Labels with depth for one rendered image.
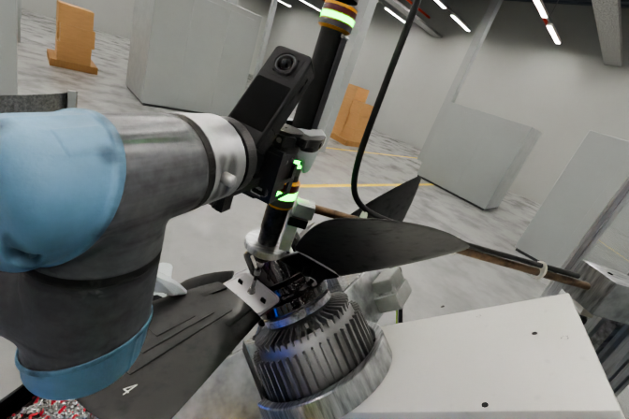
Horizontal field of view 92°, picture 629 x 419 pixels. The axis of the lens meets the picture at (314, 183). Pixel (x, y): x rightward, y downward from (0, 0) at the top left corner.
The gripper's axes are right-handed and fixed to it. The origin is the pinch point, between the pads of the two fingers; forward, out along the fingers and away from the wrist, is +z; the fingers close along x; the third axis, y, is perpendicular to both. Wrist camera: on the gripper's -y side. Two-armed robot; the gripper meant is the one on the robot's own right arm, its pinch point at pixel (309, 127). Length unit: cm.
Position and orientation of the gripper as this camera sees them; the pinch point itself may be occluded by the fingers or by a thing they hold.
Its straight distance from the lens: 45.1
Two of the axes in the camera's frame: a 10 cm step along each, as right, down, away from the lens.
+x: 8.7, 4.0, -2.7
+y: -3.1, 8.9, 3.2
